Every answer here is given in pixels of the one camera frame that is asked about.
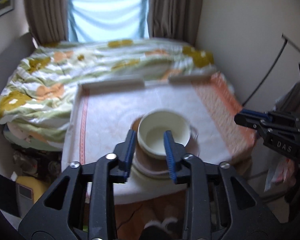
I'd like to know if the black cable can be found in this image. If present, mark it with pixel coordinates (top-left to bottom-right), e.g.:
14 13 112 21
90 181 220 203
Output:
241 33 300 105

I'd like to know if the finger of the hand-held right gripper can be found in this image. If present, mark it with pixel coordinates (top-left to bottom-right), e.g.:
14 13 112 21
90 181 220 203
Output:
234 114 273 136
241 109 298 123

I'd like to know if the grey clothing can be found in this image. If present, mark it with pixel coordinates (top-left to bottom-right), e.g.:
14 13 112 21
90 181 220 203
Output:
275 82 300 116

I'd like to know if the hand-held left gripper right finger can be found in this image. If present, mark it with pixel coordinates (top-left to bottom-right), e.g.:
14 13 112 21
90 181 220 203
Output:
164 130 282 240

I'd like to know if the black box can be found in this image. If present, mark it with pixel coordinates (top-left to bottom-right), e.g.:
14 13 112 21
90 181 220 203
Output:
0 172 19 217

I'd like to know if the dark patterned cloth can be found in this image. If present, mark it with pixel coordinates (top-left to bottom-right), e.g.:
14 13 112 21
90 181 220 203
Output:
12 150 63 178

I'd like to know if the floral green orange blanket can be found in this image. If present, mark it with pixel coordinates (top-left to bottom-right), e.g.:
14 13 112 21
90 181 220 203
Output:
0 39 215 145

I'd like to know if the cream bowl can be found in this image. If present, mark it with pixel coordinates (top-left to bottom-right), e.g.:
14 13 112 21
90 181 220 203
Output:
137 109 191 159

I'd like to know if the yellow box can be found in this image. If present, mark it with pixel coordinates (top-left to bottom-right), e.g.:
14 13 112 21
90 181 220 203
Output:
15 176 50 205

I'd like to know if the light blue cloth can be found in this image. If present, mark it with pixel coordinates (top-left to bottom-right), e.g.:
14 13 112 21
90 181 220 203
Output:
68 0 149 43

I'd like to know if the black white slipper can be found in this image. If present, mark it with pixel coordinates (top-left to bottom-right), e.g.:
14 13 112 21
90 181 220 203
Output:
143 216 178 240

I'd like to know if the pink plate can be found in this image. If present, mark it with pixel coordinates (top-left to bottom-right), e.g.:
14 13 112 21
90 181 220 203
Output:
131 116 200 180

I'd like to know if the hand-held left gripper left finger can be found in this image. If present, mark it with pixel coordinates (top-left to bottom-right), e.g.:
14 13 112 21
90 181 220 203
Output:
18 129 137 240

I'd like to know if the red white plastic bag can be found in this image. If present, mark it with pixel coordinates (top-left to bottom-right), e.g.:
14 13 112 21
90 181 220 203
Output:
264 159 294 193

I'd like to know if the white orange-bordered tablecloth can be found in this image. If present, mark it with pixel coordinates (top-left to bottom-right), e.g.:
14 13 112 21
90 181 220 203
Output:
61 74 255 204

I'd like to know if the brown curtain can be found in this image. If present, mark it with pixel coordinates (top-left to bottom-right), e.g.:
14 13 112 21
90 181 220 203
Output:
142 0 205 48
24 0 74 46

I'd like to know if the white bed table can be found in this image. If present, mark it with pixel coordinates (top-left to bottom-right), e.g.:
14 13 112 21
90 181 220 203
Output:
78 74 215 95

